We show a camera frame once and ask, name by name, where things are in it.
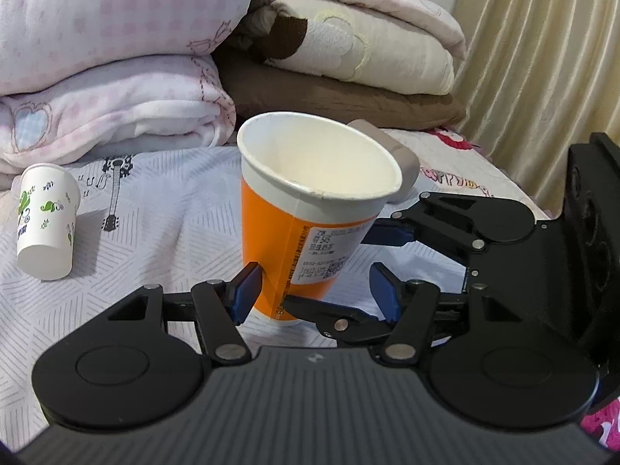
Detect orange paper cup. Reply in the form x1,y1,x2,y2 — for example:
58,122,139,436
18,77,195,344
236,111,403,322

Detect small white green-print cup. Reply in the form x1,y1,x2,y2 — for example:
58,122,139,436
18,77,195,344
17,164,81,280

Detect beige cylindrical bottle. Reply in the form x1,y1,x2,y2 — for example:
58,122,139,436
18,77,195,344
346,119,422,205

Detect beige pleated curtain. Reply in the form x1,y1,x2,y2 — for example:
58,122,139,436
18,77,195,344
454,0,619,212

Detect cream flower blanket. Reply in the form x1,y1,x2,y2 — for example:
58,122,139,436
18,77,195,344
234,0,455,96

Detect brown folded blanket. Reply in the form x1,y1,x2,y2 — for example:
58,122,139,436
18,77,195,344
214,55,465,130

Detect pink checkered folded quilt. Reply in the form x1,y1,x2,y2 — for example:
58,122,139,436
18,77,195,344
1,0,250,177

